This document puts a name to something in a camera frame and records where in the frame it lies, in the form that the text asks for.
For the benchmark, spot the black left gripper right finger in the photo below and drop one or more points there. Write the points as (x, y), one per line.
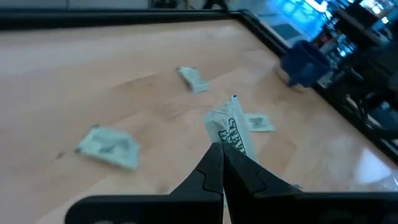
(248, 199)

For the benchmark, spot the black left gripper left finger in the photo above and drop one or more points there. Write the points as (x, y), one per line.
(186, 205)

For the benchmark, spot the pale green sweetener packet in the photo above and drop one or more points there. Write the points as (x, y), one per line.
(109, 147)
(194, 81)
(259, 123)
(228, 124)

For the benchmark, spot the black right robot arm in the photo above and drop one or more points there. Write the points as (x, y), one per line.
(385, 59)

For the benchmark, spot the blue ceramic mug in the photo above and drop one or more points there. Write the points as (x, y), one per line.
(306, 62)

